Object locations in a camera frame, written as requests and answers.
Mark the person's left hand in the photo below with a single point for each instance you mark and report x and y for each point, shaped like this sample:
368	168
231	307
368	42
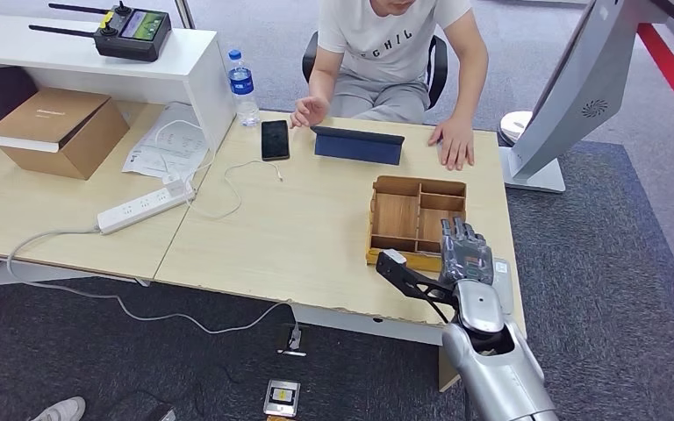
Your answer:
458	139

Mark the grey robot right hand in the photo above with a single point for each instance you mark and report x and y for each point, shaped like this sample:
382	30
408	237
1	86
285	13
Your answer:
466	258

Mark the person's right hand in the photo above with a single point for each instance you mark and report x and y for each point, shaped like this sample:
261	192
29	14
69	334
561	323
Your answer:
312	110

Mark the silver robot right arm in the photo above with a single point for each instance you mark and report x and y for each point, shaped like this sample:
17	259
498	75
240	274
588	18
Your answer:
494	366

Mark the person's left forearm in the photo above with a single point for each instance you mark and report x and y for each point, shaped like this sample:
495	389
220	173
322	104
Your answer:
469	87

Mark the person's right forearm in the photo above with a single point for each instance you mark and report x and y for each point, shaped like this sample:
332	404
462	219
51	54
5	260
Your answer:
322	78

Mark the clear film on right hand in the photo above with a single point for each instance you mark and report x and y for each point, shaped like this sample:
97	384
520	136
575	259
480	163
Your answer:
468	260

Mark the grey card reader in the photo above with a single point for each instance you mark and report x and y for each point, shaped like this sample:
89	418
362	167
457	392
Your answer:
504	290

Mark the person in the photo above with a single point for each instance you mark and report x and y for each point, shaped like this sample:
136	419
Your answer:
383	49

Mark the black smartphone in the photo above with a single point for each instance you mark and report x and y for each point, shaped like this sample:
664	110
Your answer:
275	141

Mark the round white floor device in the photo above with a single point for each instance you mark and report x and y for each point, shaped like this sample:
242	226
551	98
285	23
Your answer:
514	124

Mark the dark blue tablet case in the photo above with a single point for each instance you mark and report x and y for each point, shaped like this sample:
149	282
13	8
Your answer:
357	151

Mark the black office chair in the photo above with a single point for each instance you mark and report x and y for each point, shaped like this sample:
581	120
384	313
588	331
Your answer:
439	69

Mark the clear water bottle blue label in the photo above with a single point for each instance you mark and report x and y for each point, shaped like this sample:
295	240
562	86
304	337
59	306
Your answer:
241	81

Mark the wooden compartment organizer box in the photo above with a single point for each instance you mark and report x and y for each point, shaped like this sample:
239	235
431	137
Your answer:
396	215

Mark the wooden desk leg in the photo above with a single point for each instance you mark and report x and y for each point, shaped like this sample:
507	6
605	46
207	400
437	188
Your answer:
446	372

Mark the grey kiosk screen stand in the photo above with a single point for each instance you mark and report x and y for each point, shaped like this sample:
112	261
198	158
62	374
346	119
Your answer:
581	87

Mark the printed white paper sheet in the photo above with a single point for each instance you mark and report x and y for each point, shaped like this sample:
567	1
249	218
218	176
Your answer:
177	145

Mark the white charger plug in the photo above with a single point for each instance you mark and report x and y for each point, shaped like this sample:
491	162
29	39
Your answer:
179	186

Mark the metal pole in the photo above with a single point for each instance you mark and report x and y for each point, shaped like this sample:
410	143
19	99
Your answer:
186	14

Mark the floor socket with plug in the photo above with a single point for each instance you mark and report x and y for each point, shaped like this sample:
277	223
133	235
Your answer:
294	340

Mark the white power strip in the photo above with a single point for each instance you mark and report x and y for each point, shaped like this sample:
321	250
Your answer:
142	207

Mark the black remote controller with antennas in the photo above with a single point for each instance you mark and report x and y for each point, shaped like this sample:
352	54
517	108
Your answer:
127	38

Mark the white desk shelf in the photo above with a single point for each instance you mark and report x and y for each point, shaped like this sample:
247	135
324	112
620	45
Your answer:
81	58

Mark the brown cardboard box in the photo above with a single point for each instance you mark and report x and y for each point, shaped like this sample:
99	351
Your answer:
72	139

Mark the white desk support panel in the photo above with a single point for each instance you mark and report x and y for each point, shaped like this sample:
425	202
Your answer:
34	274

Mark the small grey floor device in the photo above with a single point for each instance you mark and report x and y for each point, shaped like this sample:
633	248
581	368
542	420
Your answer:
168	415

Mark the white shoe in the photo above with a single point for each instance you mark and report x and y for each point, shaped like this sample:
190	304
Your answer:
61	409

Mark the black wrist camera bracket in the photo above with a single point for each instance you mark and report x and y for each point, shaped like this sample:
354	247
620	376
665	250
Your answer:
412	282

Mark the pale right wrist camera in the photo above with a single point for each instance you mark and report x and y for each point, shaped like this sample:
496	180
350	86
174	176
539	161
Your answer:
394	257

